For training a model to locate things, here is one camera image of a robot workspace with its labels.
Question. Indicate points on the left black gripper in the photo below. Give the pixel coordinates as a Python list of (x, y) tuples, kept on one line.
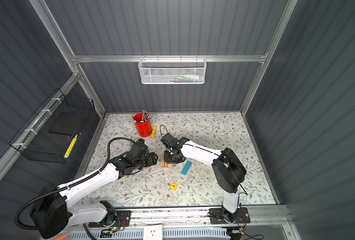
[(151, 158)]

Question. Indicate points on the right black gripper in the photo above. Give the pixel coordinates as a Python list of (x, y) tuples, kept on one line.
[(167, 160)]

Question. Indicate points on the teal rectangular block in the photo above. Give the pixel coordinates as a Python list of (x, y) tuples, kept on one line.
[(186, 168)]

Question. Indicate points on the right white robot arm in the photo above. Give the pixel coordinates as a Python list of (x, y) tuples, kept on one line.
[(230, 173)]

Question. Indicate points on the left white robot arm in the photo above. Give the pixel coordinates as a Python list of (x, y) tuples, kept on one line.
[(54, 208)]

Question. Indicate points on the red pen cup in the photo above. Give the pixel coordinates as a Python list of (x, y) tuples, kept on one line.
[(142, 124)]

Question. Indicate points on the yellow cube red letter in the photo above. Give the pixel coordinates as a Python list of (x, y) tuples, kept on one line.
[(173, 186)]

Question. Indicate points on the yellow marker on table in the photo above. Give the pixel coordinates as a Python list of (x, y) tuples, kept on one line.
[(153, 132)]

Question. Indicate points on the yellow marker in basket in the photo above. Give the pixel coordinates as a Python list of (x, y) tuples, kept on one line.
[(70, 147)]

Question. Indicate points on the white power outlet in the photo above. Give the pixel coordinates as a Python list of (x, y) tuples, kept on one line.
[(153, 232)]

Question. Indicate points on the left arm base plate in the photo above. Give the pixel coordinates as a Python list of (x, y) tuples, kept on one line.
[(119, 219)]

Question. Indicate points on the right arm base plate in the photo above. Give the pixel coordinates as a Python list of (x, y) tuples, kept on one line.
[(222, 216)]

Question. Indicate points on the white wire mesh basket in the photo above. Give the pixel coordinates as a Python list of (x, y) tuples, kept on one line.
[(174, 72)]

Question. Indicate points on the black wire wall basket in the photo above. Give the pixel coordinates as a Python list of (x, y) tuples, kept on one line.
[(48, 136)]

